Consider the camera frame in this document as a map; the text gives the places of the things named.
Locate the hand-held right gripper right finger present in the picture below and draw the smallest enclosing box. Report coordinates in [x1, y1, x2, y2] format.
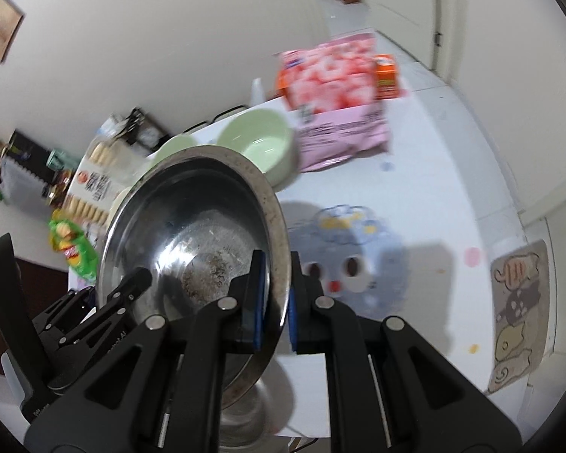
[288, 251, 522, 453]

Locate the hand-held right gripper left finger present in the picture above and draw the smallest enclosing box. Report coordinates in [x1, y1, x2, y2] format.
[23, 249, 274, 453]

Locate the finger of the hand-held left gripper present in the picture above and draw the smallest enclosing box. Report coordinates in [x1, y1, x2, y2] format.
[52, 267, 152, 390]
[31, 289, 97, 354]

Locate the stainless steel bowl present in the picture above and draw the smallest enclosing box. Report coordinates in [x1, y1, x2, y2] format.
[97, 146, 291, 409]

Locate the wide green bowl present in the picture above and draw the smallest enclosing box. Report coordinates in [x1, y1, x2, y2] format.
[144, 134, 199, 175]

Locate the deep green bowl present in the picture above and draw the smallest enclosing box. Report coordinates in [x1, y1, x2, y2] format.
[216, 108, 297, 190]

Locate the green chips bag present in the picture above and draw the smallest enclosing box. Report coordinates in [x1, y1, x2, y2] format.
[47, 208, 100, 284]

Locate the clear pack of round biscuits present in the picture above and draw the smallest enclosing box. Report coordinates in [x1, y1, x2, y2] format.
[59, 139, 137, 227]

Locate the dark glass jar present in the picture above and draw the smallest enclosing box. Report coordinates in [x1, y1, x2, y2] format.
[42, 170, 74, 208]

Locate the green cup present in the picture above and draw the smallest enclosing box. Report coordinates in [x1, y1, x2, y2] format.
[47, 150, 78, 171]

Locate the pink snack bag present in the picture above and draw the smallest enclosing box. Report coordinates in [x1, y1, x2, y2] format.
[278, 33, 391, 173]

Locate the beige cartoon floor mat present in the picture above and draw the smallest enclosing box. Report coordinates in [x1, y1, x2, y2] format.
[486, 240, 550, 394]

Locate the orange biscuit box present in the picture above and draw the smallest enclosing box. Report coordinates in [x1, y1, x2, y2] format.
[276, 54, 401, 101]

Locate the white door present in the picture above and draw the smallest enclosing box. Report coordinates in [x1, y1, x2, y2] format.
[368, 0, 441, 71]

